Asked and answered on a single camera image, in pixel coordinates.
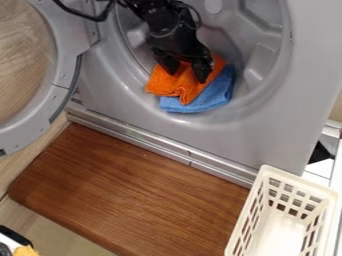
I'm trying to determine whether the washing machine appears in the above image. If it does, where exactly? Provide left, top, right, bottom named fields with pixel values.
left=0, top=0, right=342, bottom=190

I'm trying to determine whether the orange cloth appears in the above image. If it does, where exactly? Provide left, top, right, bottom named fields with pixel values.
left=144, top=54, right=228, bottom=106

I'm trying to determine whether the blue cloth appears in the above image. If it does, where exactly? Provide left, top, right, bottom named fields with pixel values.
left=158, top=64, right=237, bottom=114

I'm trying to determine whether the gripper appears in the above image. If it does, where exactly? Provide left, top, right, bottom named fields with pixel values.
left=145, top=20, right=216, bottom=84

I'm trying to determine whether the white basket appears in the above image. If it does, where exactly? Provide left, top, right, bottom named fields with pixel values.
left=223, top=164, right=341, bottom=256

